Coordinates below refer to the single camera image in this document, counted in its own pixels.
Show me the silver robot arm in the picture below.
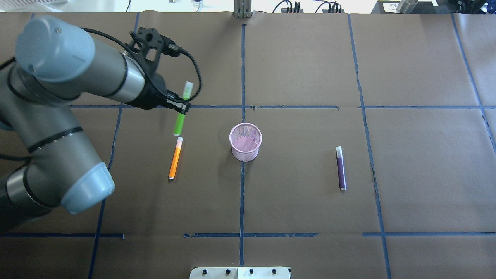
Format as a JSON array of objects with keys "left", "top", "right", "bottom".
[{"left": 1, "top": 15, "right": 202, "bottom": 233}]

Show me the metal cup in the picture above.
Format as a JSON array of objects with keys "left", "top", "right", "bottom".
[{"left": 396, "top": 0, "right": 418, "bottom": 14}]

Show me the pink mesh pen holder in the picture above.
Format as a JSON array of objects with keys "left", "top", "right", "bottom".
[{"left": 229, "top": 122, "right": 262, "bottom": 162}]

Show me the orange highlighter pen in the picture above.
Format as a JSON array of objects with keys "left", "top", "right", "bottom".
[{"left": 168, "top": 136, "right": 184, "bottom": 181}]

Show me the power strip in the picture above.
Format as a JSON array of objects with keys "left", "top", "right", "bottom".
[
  {"left": 271, "top": 0, "right": 303, "bottom": 14},
  {"left": 315, "top": 0, "right": 345, "bottom": 14}
]

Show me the aluminium frame post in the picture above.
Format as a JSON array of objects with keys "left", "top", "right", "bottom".
[{"left": 233, "top": 0, "right": 253, "bottom": 18}]

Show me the green highlighter pen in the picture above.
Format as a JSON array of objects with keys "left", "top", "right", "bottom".
[{"left": 172, "top": 81, "right": 194, "bottom": 136}]

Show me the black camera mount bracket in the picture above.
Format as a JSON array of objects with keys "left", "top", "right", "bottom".
[{"left": 126, "top": 27, "right": 181, "bottom": 75}]

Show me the lower power strip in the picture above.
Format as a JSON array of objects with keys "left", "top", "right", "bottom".
[{"left": 315, "top": 0, "right": 345, "bottom": 14}]

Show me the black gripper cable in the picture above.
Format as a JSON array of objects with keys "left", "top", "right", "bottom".
[{"left": 77, "top": 27, "right": 203, "bottom": 103}]

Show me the upper power strip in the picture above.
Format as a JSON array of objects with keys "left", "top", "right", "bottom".
[{"left": 271, "top": 0, "right": 303, "bottom": 14}]

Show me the black box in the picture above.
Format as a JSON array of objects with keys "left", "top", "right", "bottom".
[{"left": 371, "top": 0, "right": 457, "bottom": 14}]

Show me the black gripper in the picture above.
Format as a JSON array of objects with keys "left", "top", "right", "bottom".
[{"left": 134, "top": 74, "right": 191, "bottom": 115}]

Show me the purple highlighter pen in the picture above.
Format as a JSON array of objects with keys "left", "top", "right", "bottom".
[{"left": 336, "top": 146, "right": 347, "bottom": 191}]

